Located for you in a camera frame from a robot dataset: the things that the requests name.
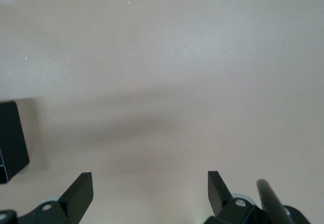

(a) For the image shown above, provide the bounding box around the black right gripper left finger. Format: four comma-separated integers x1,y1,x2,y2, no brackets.
0,172,94,224

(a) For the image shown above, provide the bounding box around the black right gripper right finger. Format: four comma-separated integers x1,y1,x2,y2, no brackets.
204,170,312,224

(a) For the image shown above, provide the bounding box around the black plastic box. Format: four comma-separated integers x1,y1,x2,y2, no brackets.
0,101,30,185

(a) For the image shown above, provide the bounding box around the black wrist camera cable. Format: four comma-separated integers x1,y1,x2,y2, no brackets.
256,179,293,224

